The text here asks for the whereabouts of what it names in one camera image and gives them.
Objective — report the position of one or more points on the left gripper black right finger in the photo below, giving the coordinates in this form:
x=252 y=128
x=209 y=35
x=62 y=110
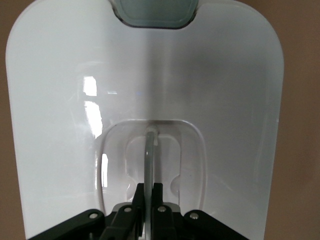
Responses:
x=163 y=222

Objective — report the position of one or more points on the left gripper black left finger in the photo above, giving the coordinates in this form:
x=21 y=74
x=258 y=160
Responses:
x=126 y=222

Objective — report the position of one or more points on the white box lid grey latches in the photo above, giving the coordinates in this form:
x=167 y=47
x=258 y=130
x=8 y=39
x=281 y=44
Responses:
x=62 y=75

